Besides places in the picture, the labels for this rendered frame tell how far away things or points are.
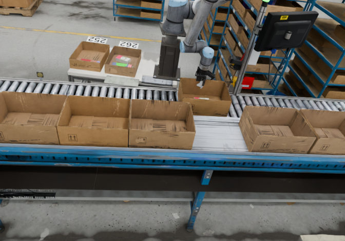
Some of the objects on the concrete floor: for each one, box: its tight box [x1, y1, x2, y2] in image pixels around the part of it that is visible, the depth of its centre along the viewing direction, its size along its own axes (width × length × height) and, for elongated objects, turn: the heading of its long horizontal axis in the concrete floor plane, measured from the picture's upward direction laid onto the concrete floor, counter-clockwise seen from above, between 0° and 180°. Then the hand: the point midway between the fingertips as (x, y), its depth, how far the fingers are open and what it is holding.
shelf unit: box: [210, 0, 324, 95], centre depth 312 cm, size 98×49×196 cm, turn 175°
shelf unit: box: [272, 0, 345, 100], centre depth 314 cm, size 98×49×196 cm, turn 176°
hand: (201, 86), depth 236 cm, fingers closed
